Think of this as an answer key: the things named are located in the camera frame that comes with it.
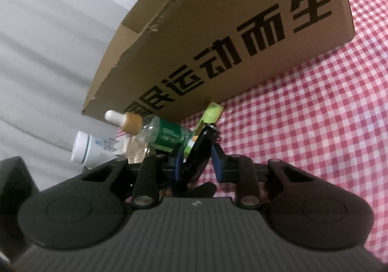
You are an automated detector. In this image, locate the printed cardboard box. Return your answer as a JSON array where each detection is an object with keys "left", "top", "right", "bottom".
[{"left": 81, "top": 0, "right": 355, "bottom": 127}]

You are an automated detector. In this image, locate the red checked tablecloth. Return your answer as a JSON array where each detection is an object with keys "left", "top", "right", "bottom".
[{"left": 179, "top": 0, "right": 388, "bottom": 260}]

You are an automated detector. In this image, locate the green dropper bottle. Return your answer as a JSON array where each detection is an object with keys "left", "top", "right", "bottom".
[{"left": 105, "top": 110, "right": 193, "bottom": 154}]

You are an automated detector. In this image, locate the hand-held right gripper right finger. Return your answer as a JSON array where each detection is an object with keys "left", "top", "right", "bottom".
[{"left": 211, "top": 142, "right": 304, "bottom": 209}]

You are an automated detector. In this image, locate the white lidded bottle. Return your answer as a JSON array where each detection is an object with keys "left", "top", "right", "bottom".
[{"left": 71, "top": 130, "right": 128, "bottom": 166}]

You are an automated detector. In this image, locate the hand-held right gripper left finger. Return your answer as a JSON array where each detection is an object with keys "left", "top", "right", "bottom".
[{"left": 80, "top": 145, "right": 185, "bottom": 209}]

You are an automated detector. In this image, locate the green tube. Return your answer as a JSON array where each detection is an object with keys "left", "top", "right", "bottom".
[{"left": 185, "top": 102, "right": 225, "bottom": 154}]

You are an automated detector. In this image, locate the white curtain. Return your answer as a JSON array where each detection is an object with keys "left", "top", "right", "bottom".
[{"left": 0, "top": 0, "right": 152, "bottom": 166}]

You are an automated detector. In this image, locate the black hair brush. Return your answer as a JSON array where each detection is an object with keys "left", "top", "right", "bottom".
[{"left": 179, "top": 123, "right": 219, "bottom": 191}]

